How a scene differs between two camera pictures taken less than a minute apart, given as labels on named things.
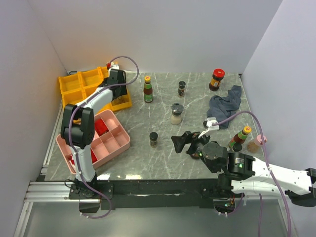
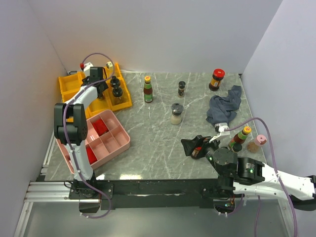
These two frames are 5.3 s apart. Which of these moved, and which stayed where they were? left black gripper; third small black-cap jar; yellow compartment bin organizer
Moved: left black gripper
Stayed: yellow compartment bin organizer; third small black-cap jar
